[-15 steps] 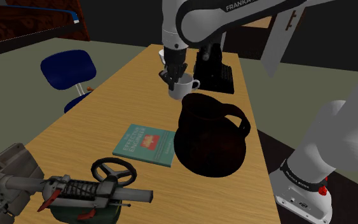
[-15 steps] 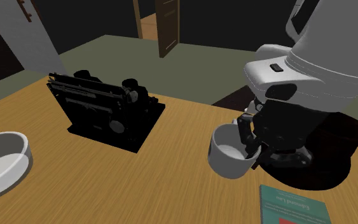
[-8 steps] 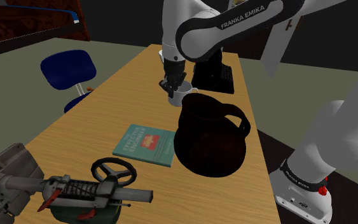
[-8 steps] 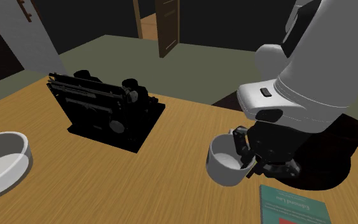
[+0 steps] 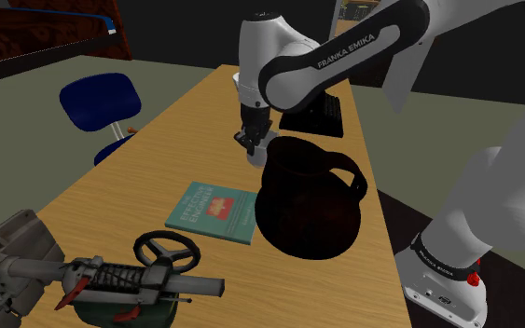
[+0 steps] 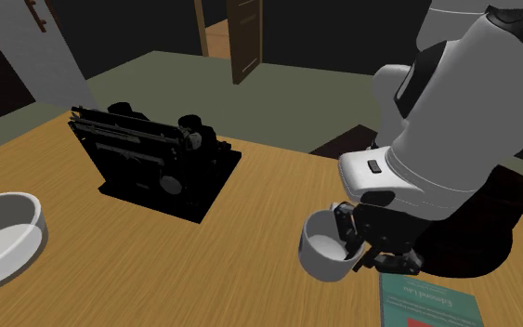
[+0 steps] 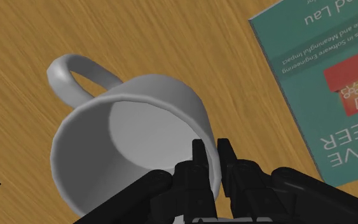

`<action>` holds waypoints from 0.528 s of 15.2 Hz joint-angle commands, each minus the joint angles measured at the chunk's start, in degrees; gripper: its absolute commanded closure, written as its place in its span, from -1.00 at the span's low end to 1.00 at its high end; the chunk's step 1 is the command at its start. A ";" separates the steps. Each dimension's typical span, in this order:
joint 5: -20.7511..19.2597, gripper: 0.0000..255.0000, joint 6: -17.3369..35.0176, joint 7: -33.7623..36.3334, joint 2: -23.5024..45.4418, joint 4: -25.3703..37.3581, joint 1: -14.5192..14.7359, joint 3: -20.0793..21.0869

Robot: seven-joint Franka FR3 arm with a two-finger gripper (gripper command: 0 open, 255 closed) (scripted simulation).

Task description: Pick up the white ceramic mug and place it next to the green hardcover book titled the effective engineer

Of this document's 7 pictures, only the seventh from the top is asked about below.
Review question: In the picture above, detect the white ceramic mug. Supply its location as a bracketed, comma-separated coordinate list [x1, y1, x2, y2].
[46, 53, 223, 218]

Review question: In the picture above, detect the teal book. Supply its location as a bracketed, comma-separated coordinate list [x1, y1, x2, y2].
[248, 0, 358, 188]

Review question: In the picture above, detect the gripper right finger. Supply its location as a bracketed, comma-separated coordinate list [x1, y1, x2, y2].
[217, 137, 358, 224]

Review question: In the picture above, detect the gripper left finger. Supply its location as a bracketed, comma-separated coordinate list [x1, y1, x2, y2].
[73, 138, 218, 224]

